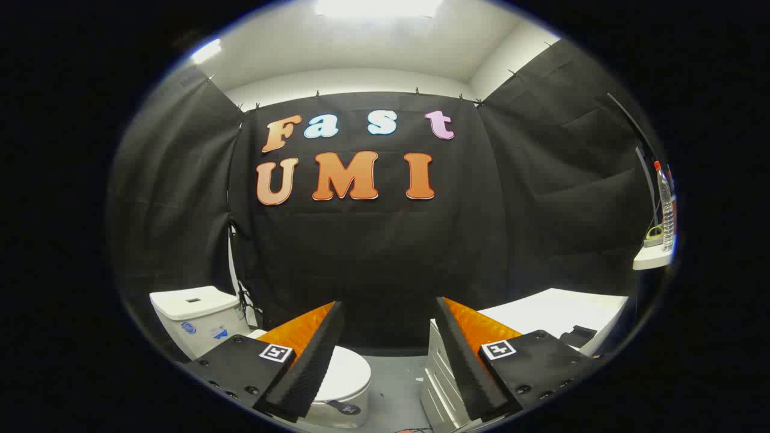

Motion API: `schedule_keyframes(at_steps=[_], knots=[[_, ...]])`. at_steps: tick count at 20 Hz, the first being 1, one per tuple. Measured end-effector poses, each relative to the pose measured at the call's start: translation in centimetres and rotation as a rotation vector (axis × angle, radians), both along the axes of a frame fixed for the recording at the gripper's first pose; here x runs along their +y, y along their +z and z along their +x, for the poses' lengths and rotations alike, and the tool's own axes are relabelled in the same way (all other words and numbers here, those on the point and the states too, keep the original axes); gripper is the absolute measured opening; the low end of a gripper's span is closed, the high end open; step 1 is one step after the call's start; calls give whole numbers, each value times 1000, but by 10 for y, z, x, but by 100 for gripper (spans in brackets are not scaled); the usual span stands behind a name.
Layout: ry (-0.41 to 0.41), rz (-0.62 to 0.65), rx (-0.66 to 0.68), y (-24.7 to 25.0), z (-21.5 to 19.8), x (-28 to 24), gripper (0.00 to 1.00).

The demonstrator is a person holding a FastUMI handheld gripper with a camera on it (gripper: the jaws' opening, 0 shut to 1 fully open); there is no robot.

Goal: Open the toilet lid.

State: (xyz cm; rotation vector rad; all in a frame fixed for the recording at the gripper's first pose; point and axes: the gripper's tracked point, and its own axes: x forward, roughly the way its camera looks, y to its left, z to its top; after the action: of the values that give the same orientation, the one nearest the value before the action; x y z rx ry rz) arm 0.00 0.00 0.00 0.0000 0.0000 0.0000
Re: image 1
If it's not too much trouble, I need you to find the white drawer cabinet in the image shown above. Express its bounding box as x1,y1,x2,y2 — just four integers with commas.
419,289,629,431

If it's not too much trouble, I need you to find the thin black cable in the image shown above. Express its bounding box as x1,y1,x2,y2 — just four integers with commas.
608,93,662,229

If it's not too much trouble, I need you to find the small white shelf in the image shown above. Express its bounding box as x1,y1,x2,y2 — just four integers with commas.
633,244,674,271

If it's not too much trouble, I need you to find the white toilet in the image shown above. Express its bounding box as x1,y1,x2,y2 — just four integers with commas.
149,286,371,429

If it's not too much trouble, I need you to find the clear plastic water bottle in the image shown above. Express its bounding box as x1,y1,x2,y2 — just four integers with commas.
654,161,676,252

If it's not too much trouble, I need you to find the white toilet lid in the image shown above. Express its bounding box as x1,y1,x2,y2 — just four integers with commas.
247,328,372,417

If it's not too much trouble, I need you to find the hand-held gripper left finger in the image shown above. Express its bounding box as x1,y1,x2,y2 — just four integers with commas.
180,301,345,422

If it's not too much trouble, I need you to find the black backdrop cloth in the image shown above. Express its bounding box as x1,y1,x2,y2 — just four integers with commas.
107,39,656,361

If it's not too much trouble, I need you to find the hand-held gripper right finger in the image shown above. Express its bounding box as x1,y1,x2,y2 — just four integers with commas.
434,296,596,422

